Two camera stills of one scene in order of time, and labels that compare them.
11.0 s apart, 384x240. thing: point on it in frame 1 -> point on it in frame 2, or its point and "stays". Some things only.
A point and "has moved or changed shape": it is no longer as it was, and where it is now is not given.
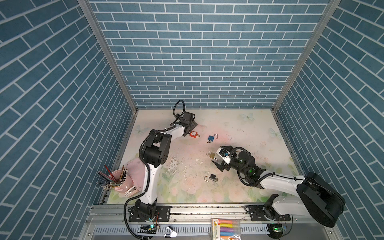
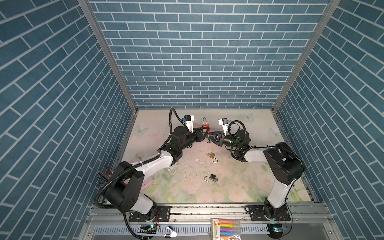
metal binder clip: (170, 232) stays
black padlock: (212, 177) stays
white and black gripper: (224, 154) -> (223, 122)
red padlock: (194, 134) has moved or changed shape
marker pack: (225, 229) stays
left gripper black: (192, 123) -> (198, 135)
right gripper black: (224, 164) -> (219, 139)
